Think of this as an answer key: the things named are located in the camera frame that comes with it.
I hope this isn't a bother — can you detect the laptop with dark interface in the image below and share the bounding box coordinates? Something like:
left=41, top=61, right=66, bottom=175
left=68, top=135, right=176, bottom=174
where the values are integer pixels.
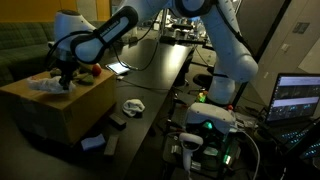
left=264, top=72, right=320, bottom=161

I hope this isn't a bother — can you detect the white VR controller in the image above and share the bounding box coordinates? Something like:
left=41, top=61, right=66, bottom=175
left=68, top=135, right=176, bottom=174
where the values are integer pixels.
left=178, top=132, right=205, bottom=172

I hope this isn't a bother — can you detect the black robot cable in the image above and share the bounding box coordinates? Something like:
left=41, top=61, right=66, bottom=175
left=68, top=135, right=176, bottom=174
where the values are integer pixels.
left=44, top=6, right=258, bottom=73

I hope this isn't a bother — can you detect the yellow rubber duck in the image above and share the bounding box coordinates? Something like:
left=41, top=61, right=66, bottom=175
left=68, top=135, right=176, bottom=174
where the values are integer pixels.
left=195, top=90, right=209, bottom=103

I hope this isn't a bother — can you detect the black stool seat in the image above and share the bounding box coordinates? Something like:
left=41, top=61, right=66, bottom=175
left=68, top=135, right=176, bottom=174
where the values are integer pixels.
left=192, top=72, right=218, bottom=88

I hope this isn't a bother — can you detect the tablet with lit screen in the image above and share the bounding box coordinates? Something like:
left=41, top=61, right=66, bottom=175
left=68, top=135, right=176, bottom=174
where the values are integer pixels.
left=105, top=60, right=132, bottom=76

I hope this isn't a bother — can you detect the blue sponge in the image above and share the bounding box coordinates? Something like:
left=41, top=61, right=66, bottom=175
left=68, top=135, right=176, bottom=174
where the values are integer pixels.
left=80, top=133, right=107, bottom=152

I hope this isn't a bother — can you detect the white VR headset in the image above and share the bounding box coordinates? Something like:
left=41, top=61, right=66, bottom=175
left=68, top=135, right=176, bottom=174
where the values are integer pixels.
left=184, top=102, right=238, bottom=135

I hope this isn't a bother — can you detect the white headset cable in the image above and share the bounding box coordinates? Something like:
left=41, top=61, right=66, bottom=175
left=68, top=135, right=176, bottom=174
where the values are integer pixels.
left=233, top=128, right=262, bottom=180

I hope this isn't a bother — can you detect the white cloth red mark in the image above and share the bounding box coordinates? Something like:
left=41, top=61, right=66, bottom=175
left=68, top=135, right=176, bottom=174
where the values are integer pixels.
left=26, top=75, right=77, bottom=95

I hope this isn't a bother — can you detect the grey wall panel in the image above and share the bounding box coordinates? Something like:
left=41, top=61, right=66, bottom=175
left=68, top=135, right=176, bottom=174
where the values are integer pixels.
left=292, top=21, right=311, bottom=35

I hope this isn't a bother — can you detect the large cardboard box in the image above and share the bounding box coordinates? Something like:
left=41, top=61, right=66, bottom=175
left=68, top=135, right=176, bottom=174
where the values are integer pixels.
left=0, top=68, right=117, bottom=146

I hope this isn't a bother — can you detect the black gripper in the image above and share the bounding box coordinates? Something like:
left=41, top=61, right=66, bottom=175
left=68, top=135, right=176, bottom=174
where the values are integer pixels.
left=59, top=54, right=80, bottom=91

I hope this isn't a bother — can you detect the large white towel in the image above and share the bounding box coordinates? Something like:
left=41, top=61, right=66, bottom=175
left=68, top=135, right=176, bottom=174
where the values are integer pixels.
left=121, top=98, right=146, bottom=118

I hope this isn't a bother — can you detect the white wall sheet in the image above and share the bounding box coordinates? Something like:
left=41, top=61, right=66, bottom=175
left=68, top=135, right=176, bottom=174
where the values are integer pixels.
left=297, top=46, right=320, bottom=74

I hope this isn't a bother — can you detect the plaid green sofa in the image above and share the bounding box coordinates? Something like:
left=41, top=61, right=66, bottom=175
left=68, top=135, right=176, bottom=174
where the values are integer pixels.
left=0, top=21, right=59, bottom=86

